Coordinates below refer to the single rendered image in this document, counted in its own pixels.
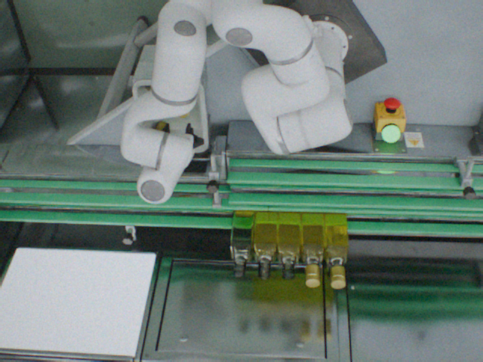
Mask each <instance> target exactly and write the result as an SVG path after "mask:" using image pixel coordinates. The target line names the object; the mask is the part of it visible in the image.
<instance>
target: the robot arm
mask: <svg viewBox="0 0 483 362"><path fill-rule="evenodd" d="M210 24H213V27H214V30H215V32H216V34H217V35H218V37H219V38H221V39H223V40H224V41H225V42H226V43H228V44H230V45H233V46H236V47H240V48H254V49H257V50H261V51H263V52H264V54H265V55H266V57H267V59H268V61H269V64H268V65H265V66H261V67H258V68H256V69H252V70H251V71H250V72H248V73H246V75H245V76H244V78H243V79H242V83H241V93H242V97H243V100H244V103H245V106H246V109H247V111H248V113H249V115H250V117H251V119H252V120H253V122H254V124H255V125H256V127H257V129H258V130H259V132H260V133H261V135H262V137H263V138H264V140H265V142H266V144H267V146H268V147H269V149H270V150H271V151H272V152H274V153H275V154H278V155H285V154H289V153H293V152H299V151H302V150H305V149H313V148H316V147H319V146H325V145H328V144H332V143H335V142H338V141H340V140H341V139H342V138H344V137H346V136H347V135H348V134H349V133H351V131H352V127H353V117H352V114H351V112H350V109H349V104H348V103H347V99H346V91H345V83H344V73H343V59H344V57H345V56H346V54H347V51H348V40H347V39H346V35H345V33H344V32H343V30H342V29H341V28H340V27H339V26H337V25H335V24H333V23H329V22H324V21H318V22H313V23H312V21H311V20H310V18H309V15H303V16H302V17H301V16H300V15H299V14H298V13H297V12H296V11H294V10H291V9H289V8H283V7H280V6H276V5H265V4H264V3H263V0H170V1H169V2H167V3H166V4H165V6H164V7H163V8H162V9H161V12H160V14H159V17H158V35H157V39H156V44H155V57H154V63H153V71H152V83H151V90H150V91H148V92H146V93H144V94H142V95H141V96H139V97H138V99H136V100H135V101H134V102H133V103H132V105H131V106H130V107H129V109H128V111H127V112H126V113H125V117H124V120H123V123H122V135H121V144H120V146H121V153H122V155H123V156H124V158H125V159H126V160H128V161H131V162H134V163H137V164H141V167H144V168H143V170H142V172H141V174H140V178H139V179H138V182H137V190H138V192H139V195H140V197H141V198H142V199H143V200H144V201H147V202H149V203H151V204H160V203H163V202H165V201H166V200H168V199H169V197H170V196H171V194H172V191H173V189H174V188H175V186H176V184H177V182H178V180H179V178H180V176H181V174H182V172H183V170H184V169H185V167H187V166H188V164H189V162H190V161H191V158H192V157H193V155H194V154H195V149H196V148H198V147H199V146H202V145H204V139H203V138H201V137H198V136H197V135H195V134H194V128H192V126H191V123H187V126H186V132H185V133H170V130H169V124H166V125H165V127H163V128H162V130H155V129H152V128H148V127H144V126H140V125H139V123H140V122H143V121H145V120H150V119H159V118H170V117H177V116H180V115H184V114H186V113H187V112H190V111H191V110H192V109H193V108H194V105H195V103H196V99H197V95H198V86H199V82H200V78H201V75H202V70H203V66H204V65H205V58H206V53H207V32H206V26H209V25H210Z"/></svg>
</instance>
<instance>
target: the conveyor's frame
mask: <svg viewBox="0 0 483 362"><path fill-rule="evenodd" d="M403 134H404V138H405V145H406V146H407V150H408V153H407V154H400V153H376V152H374V147H373V146H372V141H371V129H370V124H353V127H352V131H351V133H349V134H348V135H347V136H346V137H344V138H342V139H341V140H340V141H338V142H335V143H332V144H328V145H325V146H319V147H316V148H313V149H305V150H302V151H299V152H293V153H289V154H285V155H278V154H275V153H274V152H272V151H271V150H270V149H269V147H268V146H267V144H266V142H265V140H264V138H263V137H262V135H261V133H260V132H259V130H258V129H257V127H256V125H255V124H254V122H253V121H230V122H229V133H228V140H227V147H226V161H227V157H262V158H287V160H288V158H302V160H303V158H326V159H332V160H333V161H334V160H363V162H364V160H366V161H424V163H425V161H434V162H453V161H454V160H451V156H455V155H465V156H466V157H467V160H466V162H468V161H469V160H473V161H474V163H483V156H482V155H480V152H479V150H478V146H477V143H476V140H475V136H474V133H473V131H472V127H470V126H432V125H428V124H406V125H405V128H404V133H403ZM0 149H8V150H9V151H8V153H7V155H6V157H5V159H4V160H3V162H2V163H0V178H23V179H81V180H102V181H103V180H112V181H129V182H130V181H138V179H139V178H140V174H141V172H142V170H143V168H144V167H141V164H137V163H134V162H131V161H128V160H126V159H125V158H124V156H123V155H122V153H121V146H98V145H61V144H26V143H17V144H0ZM210 166H212V165H211V158H210V159H191V161H190V162H189V164H188V166H187V167H185V169H184V170H183V172H182V174H181V176H180V178H179V180H178V183H209V182H210V176H209V171H210ZM227 173H228V161H227Z"/></svg>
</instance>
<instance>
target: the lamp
mask: <svg viewBox="0 0 483 362"><path fill-rule="evenodd" d="M382 135H383V139H384V140H385V141H387V142H388V143H394V142H395V141H396V140H398V138H399V137H400V130H399V126H398V125H397V124H387V125H385V126H384V127H383V128H382Z"/></svg>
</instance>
